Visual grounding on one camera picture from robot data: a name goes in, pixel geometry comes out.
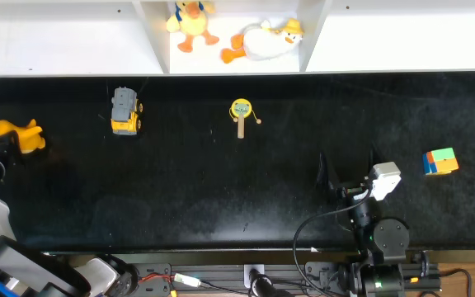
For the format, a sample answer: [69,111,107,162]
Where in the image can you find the yellow rubber duck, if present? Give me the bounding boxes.
[0,118,47,155]

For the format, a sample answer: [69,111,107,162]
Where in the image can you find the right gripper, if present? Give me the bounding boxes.
[314,143,384,204]

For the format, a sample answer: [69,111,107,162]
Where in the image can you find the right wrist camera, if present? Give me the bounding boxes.
[367,161,402,202]

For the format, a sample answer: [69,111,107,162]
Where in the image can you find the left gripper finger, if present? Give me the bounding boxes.
[0,130,21,165]

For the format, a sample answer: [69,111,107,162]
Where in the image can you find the yellow rattle drum toy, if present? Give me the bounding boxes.
[228,97,263,140]

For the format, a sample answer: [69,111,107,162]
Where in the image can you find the mounting rail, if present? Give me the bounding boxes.
[54,250,474,297]

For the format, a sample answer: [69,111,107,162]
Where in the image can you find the many-coloured puzzle cube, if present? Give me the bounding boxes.
[421,147,460,177]

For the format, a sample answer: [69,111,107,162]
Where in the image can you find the grey and yellow toy truck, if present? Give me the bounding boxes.
[110,86,145,137]

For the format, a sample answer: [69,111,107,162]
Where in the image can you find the white shelf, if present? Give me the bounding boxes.
[0,0,475,78]

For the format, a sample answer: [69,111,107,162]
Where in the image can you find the white plush duck yellow hat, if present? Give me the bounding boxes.
[220,17,305,65]

